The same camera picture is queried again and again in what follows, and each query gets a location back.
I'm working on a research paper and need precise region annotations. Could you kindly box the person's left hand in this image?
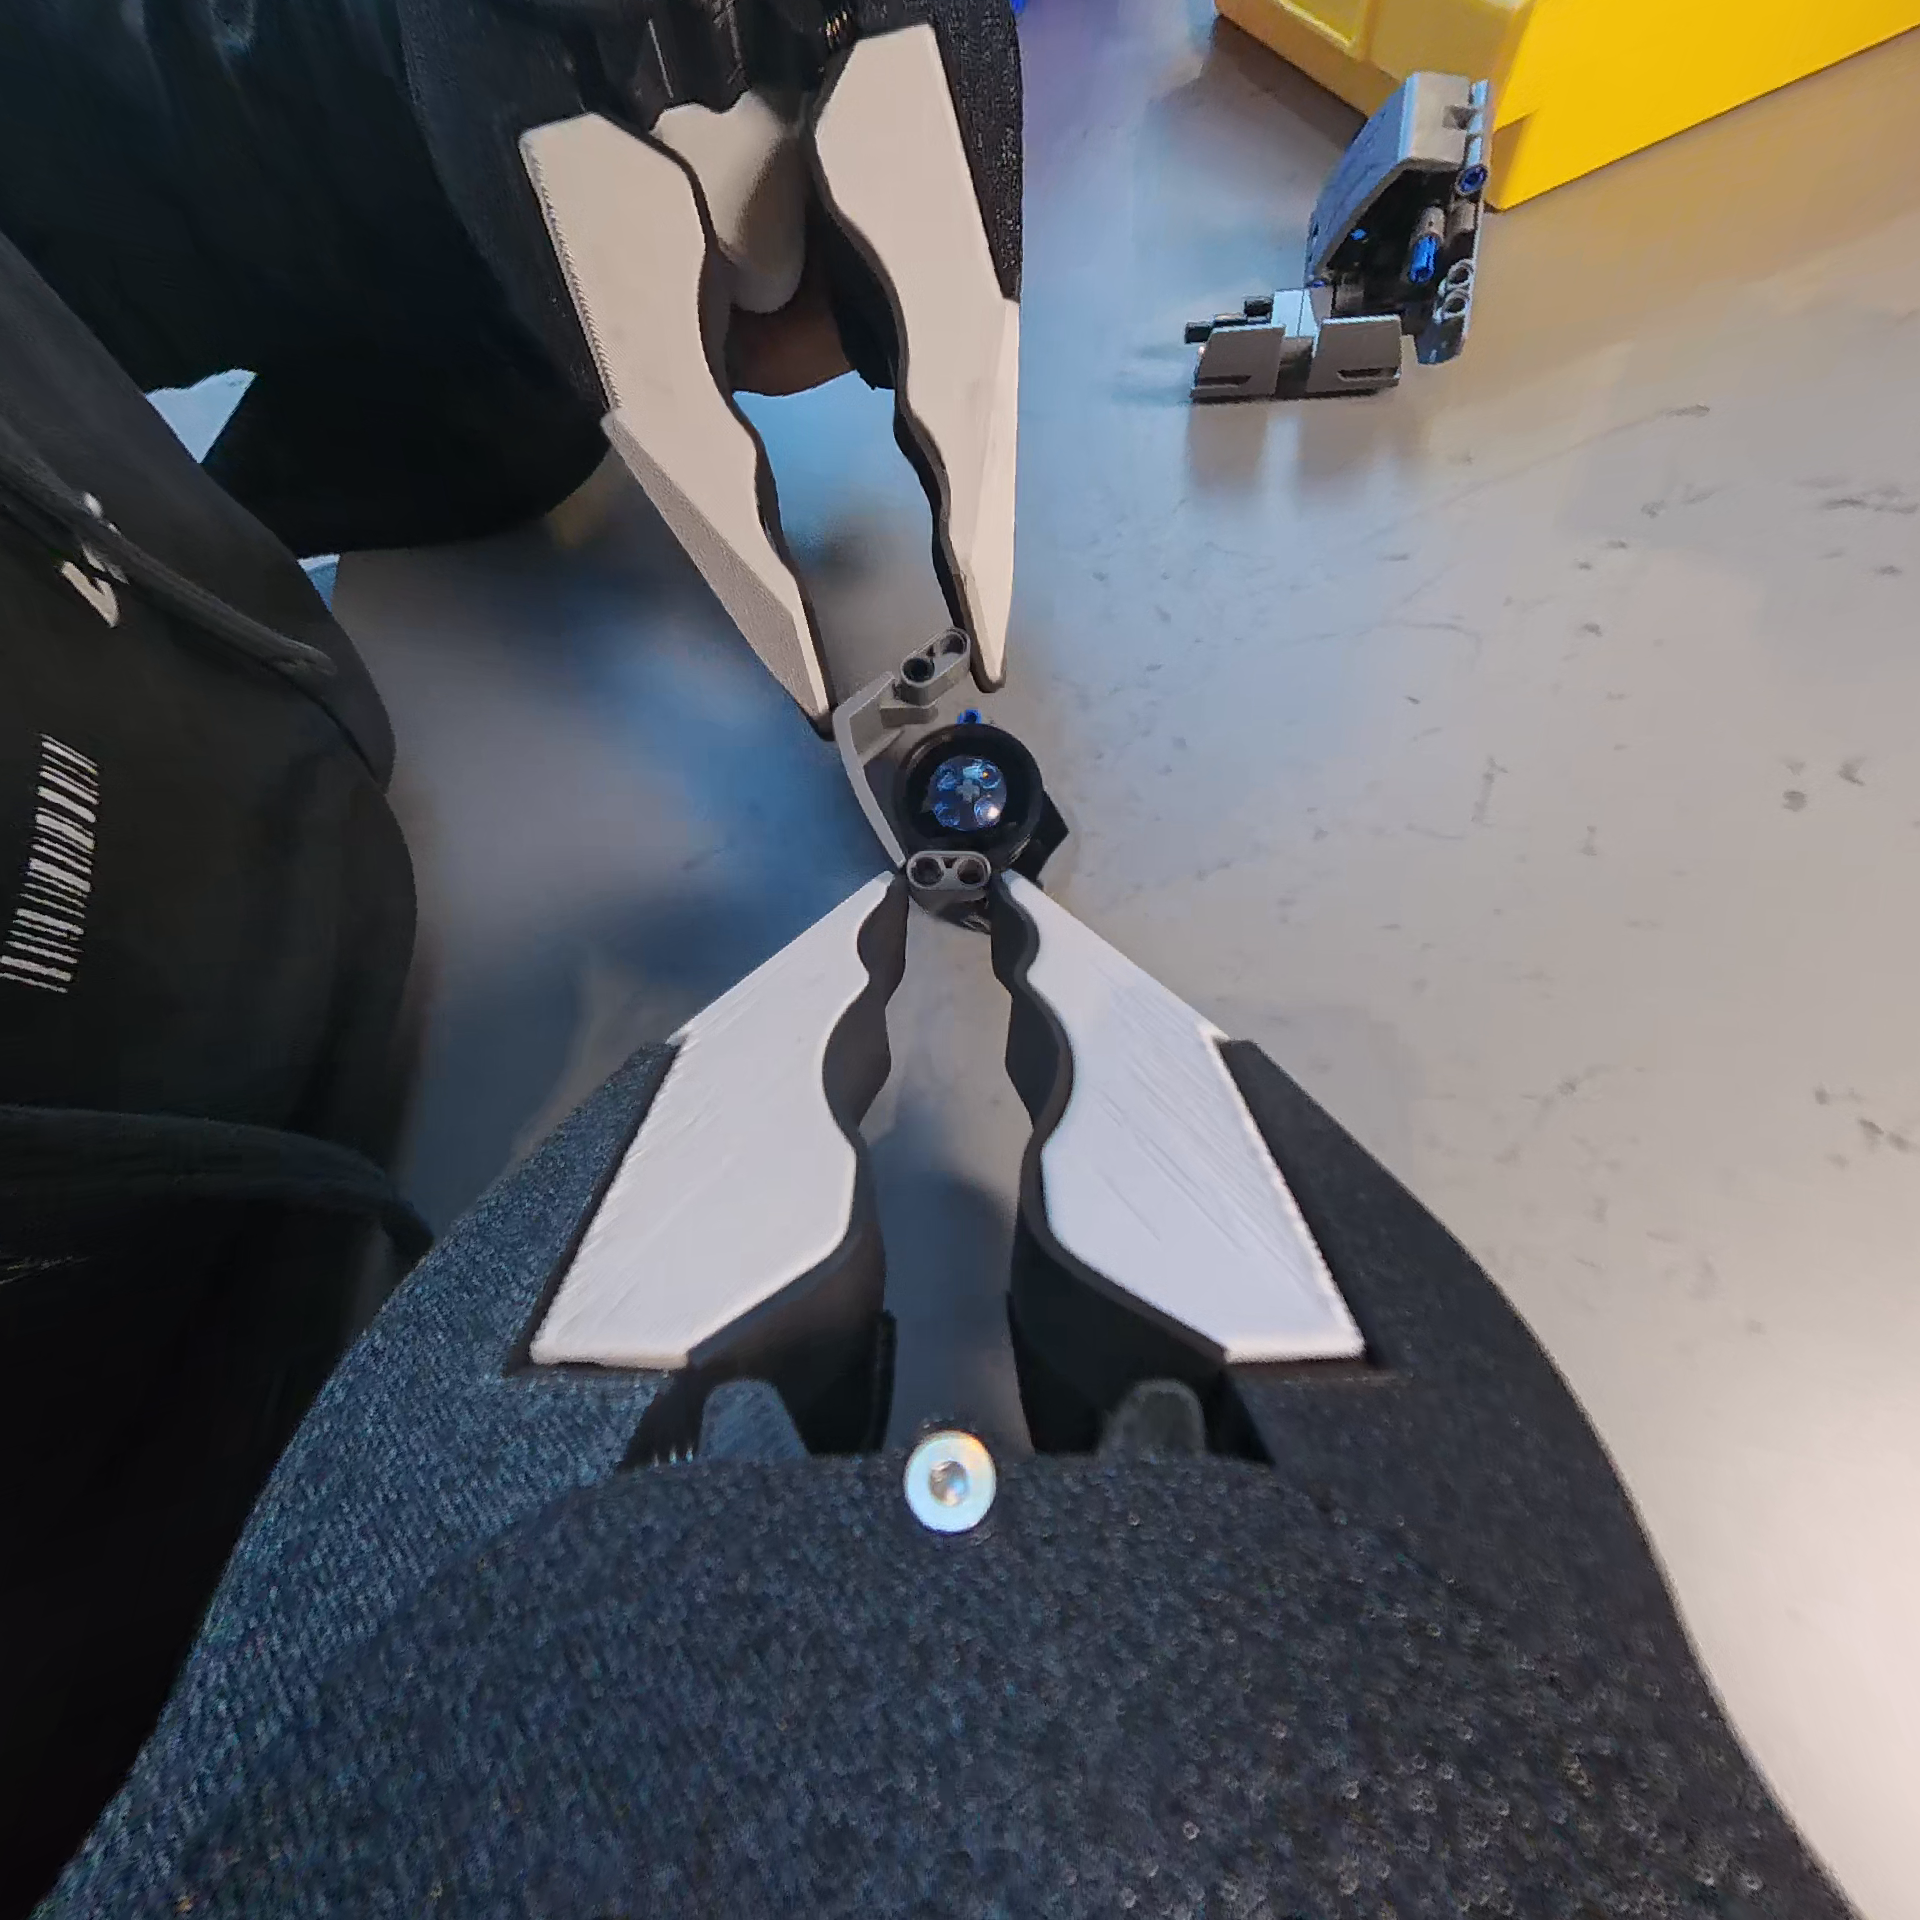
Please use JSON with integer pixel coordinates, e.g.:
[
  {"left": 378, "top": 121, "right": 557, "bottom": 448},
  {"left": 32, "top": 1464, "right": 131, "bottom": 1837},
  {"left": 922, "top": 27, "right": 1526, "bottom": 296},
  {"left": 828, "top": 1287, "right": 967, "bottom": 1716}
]
[{"left": 726, "top": 292, "right": 849, "bottom": 399}]

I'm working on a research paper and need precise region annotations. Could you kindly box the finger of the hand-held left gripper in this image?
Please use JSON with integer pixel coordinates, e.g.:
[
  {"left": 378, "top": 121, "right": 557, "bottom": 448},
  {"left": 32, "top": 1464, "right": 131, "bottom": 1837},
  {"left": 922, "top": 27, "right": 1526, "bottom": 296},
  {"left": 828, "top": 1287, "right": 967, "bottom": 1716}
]
[
  {"left": 516, "top": 107, "right": 835, "bottom": 738},
  {"left": 805, "top": 21, "right": 1025, "bottom": 692}
]

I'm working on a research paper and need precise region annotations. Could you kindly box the person's black printed sweatshirt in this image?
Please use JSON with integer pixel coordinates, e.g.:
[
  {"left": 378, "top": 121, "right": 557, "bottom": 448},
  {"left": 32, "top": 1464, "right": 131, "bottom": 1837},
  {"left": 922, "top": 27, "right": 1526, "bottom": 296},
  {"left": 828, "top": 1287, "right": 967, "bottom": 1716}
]
[{"left": 0, "top": 231, "right": 437, "bottom": 1920}]

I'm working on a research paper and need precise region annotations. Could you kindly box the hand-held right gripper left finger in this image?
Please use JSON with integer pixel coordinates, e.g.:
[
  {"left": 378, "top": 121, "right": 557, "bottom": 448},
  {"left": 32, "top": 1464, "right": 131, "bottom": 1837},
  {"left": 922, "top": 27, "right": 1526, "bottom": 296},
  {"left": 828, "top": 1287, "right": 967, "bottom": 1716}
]
[{"left": 528, "top": 872, "right": 911, "bottom": 1370}]

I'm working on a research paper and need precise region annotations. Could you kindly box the grey black wheel assembly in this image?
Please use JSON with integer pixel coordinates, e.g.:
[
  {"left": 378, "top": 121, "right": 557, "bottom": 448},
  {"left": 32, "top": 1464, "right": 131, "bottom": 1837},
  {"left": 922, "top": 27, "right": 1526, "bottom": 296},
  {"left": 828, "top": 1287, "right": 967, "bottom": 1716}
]
[{"left": 891, "top": 715, "right": 1070, "bottom": 883}]

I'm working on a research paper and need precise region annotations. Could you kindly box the grey desk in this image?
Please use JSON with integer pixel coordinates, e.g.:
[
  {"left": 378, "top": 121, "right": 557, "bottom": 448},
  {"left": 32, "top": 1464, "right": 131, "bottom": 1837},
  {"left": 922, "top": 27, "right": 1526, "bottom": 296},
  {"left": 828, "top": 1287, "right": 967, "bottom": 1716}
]
[{"left": 299, "top": 0, "right": 1920, "bottom": 1920}]

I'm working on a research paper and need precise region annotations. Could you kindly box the grey curved brick panel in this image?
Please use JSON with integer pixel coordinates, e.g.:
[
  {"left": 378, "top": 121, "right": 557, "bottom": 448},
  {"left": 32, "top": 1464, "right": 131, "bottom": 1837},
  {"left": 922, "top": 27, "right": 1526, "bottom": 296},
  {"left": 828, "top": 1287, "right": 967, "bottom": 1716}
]
[{"left": 828, "top": 666, "right": 961, "bottom": 872}]

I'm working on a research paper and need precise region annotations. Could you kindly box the yellow plastic bin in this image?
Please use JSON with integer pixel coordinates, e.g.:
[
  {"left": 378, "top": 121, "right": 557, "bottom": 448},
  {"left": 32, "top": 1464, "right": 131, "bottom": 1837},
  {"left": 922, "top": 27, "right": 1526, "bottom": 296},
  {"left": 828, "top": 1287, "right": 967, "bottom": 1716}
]
[{"left": 1213, "top": 0, "right": 1920, "bottom": 211}]

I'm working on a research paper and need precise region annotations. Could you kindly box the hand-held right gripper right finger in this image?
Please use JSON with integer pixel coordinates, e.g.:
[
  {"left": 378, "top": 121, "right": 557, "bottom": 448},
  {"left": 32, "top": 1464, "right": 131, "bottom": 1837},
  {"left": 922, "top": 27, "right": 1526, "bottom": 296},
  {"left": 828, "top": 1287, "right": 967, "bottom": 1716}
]
[{"left": 992, "top": 872, "right": 1367, "bottom": 1367}]

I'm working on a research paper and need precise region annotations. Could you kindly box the grey brick block assembly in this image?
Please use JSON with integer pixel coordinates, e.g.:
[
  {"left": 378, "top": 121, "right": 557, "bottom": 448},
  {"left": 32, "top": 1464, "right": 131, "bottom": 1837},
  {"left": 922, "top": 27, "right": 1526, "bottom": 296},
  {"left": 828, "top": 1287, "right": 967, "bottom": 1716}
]
[{"left": 1184, "top": 72, "right": 1494, "bottom": 403}]

